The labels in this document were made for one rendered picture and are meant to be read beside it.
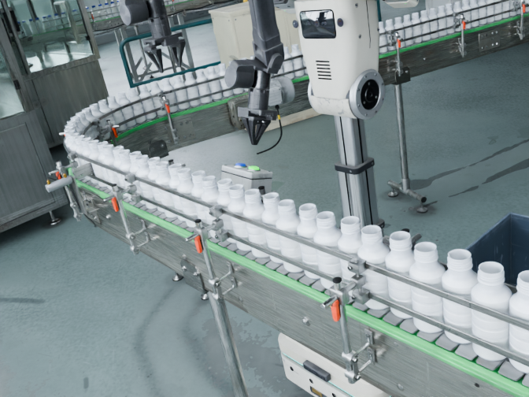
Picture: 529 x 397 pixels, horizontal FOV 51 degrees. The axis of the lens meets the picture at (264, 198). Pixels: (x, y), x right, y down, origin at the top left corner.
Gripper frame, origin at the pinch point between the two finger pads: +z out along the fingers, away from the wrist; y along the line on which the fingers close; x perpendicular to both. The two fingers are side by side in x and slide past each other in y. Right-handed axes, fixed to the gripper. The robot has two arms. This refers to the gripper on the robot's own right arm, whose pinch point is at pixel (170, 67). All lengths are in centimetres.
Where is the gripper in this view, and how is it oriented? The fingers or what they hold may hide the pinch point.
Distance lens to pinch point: 170.4
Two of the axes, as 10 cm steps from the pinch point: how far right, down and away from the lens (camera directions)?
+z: 1.8, 8.9, 4.2
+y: -7.4, 4.0, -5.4
